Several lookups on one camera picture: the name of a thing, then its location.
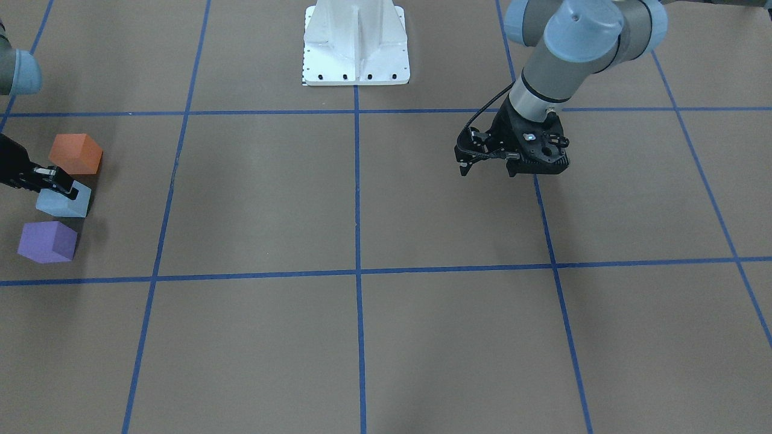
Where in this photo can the light blue foam block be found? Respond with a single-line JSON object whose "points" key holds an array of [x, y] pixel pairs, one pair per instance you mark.
{"points": [[56, 204]]}

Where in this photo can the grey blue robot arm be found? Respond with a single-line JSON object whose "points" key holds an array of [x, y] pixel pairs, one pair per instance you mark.
{"points": [[21, 75]]}

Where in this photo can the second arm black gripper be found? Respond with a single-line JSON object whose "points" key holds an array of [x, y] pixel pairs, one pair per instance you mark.
{"points": [[502, 131]]}

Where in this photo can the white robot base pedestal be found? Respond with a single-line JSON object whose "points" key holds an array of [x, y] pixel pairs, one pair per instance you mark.
{"points": [[355, 43]]}

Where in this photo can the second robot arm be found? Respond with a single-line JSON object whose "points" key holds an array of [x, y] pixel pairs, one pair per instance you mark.
{"points": [[571, 40]]}

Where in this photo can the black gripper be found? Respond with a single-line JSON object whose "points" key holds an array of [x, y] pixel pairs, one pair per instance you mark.
{"points": [[13, 163]]}

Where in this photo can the purple foam block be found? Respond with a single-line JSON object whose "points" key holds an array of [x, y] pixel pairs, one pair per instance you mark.
{"points": [[47, 242]]}

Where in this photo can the orange foam block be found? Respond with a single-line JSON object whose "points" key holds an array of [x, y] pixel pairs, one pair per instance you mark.
{"points": [[77, 154]]}

